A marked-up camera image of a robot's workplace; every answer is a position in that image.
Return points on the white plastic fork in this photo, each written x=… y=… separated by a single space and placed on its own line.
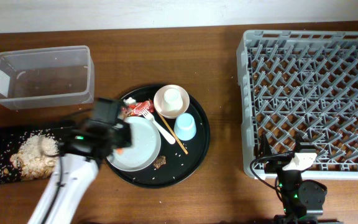
x=168 y=137

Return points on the grey plate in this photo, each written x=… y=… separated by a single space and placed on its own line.
x=146 y=143

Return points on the black rectangular tray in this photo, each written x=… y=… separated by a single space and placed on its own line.
x=12 y=137

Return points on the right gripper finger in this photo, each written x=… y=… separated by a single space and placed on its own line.
x=264 y=146
x=301 y=146

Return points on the white cup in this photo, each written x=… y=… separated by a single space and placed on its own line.
x=172 y=101

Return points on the grey dishwasher rack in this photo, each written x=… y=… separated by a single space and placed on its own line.
x=300 y=82

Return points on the pink bowl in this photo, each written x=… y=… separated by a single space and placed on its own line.
x=158 y=97

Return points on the clear plastic bin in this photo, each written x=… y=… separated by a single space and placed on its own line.
x=47 y=77

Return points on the crumpled white tissue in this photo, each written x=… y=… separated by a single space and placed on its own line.
x=130 y=101

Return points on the rice and food scraps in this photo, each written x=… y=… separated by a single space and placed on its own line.
x=35 y=159

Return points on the red snack wrapper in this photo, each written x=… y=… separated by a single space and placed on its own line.
x=135 y=109

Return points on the round black serving tray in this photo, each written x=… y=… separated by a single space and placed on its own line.
x=178 y=165

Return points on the light blue cup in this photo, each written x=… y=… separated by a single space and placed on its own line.
x=185 y=127

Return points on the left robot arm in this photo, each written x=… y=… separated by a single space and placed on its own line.
x=80 y=156

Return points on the wooden chopstick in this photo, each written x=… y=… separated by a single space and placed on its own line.
x=170 y=130

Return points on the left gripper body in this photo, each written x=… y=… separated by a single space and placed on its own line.
x=125 y=137

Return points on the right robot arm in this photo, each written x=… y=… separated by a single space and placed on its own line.
x=302 y=200

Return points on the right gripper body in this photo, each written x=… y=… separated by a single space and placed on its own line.
x=276 y=166

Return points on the brown food lump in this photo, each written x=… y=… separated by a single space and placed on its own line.
x=159 y=162

